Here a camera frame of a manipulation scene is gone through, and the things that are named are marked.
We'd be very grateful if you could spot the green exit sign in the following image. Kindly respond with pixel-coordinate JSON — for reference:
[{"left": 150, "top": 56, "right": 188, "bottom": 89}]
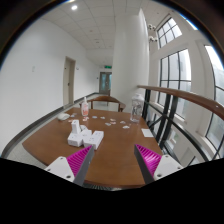
[{"left": 104, "top": 65, "right": 112, "bottom": 69}]

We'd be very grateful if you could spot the white wall adapter block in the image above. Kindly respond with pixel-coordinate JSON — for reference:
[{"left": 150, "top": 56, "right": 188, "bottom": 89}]
[{"left": 67, "top": 133, "right": 83, "bottom": 147}]

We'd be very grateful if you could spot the white computer mouse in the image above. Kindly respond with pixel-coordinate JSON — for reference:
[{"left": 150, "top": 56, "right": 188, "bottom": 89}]
[{"left": 57, "top": 113, "right": 70, "bottom": 121}]

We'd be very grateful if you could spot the white power strip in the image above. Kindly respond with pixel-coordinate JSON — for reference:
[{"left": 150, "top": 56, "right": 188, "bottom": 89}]
[{"left": 83, "top": 131, "right": 104, "bottom": 150}]

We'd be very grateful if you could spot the beige side door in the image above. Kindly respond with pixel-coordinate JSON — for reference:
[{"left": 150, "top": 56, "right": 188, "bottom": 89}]
[{"left": 63, "top": 57, "right": 76, "bottom": 105}]

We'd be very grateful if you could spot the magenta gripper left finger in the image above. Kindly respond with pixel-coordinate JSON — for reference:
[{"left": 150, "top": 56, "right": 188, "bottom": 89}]
[{"left": 45, "top": 146, "right": 94, "bottom": 186}]

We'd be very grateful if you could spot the white paper card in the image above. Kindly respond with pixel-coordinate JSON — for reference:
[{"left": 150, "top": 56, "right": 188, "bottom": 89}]
[{"left": 141, "top": 128, "right": 154, "bottom": 138}]

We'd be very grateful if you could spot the white charger plug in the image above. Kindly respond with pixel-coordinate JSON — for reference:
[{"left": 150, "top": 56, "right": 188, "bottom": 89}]
[{"left": 71, "top": 120, "right": 81, "bottom": 134}]

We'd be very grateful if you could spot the wooden chair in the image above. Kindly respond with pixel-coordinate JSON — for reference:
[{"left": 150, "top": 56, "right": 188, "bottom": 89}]
[{"left": 87, "top": 95, "right": 127, "bottom": 113}]

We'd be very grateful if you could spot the grey double door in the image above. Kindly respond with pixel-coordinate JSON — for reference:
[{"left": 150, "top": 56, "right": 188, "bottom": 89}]
[{"left": 99, "top": 72, "right": 112, "bottom": 95}]

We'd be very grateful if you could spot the hand sanitizer pump bottle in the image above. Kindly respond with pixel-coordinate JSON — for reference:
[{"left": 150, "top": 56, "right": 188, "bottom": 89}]
[{"left": 81, "top": 97, "right": 89, "bottom": 116}]

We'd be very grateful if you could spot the wooden handrail with black balusters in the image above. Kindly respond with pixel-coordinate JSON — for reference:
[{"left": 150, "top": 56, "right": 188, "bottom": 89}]
[{"left": 139, "top": 85, "right": 224, "bottom": 166}]

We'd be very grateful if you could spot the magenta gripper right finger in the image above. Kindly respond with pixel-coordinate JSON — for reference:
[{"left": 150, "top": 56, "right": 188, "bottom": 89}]
[{"left": 134, "top": 144, "right": 182, "bottom": 184}]

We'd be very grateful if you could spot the clear plastic jar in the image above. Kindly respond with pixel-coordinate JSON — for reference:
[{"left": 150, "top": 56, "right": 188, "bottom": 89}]
[{"left": 130, "top": 93, "right": 144, "bottom": 122}]

